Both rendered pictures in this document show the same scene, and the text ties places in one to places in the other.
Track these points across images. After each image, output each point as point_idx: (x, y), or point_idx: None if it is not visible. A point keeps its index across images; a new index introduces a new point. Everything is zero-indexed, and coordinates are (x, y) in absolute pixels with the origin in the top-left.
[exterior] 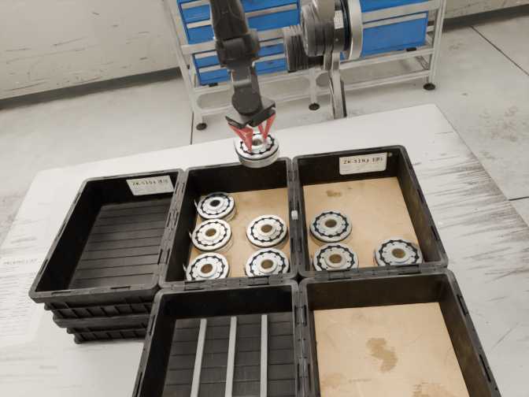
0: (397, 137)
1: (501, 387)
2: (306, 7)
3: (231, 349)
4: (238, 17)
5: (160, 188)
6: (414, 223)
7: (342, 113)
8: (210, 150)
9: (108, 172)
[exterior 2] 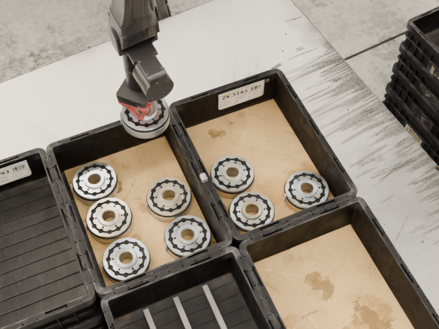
0: (245, 33)
1: None
2: None
3: (187, 328)
4: (149, 15)
5: (14, 176)
6: (308, 150)
7: (163, 2)
8: (18, 93)
9: None
